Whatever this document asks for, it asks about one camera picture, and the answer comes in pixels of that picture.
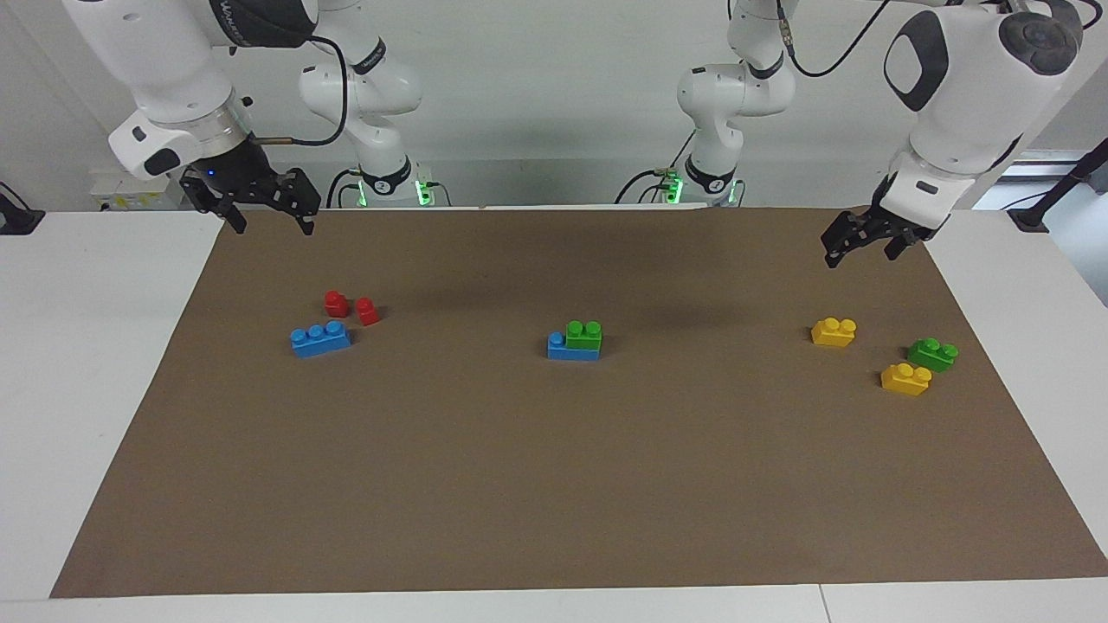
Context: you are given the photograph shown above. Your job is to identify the brown table mat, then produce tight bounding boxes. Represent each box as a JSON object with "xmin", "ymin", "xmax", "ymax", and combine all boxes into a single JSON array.
[{"xmin": 50, "ymin": 206, "xmax": 1108, "ymax": 600}]

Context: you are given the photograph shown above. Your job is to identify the yellow two-stud toy brick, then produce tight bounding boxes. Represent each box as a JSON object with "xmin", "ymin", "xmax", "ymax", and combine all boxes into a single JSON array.
[
  {"xmin": 880, "ymin": 363, "xmax": 933, "ymax": 397},
  {"xmin": 811, "ymin": 318, "xmax": 858, "ymax": 349}
]

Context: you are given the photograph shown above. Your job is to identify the black slanted stand leg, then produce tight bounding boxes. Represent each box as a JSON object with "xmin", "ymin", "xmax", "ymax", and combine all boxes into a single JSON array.
[{"xmin": 1007, "ymin": 137, "xmax": 1108, "ymax": 233}]

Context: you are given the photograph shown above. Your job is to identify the black left arm base cable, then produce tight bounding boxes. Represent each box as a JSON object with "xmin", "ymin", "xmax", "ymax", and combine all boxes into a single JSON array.
[{"xmin": 615, "ymin": 134, "xmax": 698, "ymax": 206}]

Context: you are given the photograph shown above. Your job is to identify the black stand foot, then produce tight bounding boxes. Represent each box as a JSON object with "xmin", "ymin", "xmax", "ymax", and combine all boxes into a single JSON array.
[{"xmin": 0, "ymin": 182, "xmax": 46, "ymax": 236}]

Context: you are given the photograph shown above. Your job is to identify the black left arm gripper cable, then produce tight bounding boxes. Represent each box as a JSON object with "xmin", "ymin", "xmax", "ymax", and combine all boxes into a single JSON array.
[{"xmin": 775, "ymin": 0, "xmax": 892, "ymax": 79}]

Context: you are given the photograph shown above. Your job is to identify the blue three-stud toy brick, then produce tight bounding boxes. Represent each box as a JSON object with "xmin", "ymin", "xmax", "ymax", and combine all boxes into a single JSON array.
[
  {"xmin": 547, "ymin": 332, "xmax": 602, "ymax": 362},
  {"xmin": 290, "ymin": 321, "xmax": 352, "ymax": 358}
]

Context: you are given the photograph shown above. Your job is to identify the white wall socket box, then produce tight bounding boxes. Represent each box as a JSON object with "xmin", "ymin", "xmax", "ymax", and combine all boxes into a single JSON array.
[{"xmin": 89, "ymin": 169, "xmax": 187, "ymax": 211}]

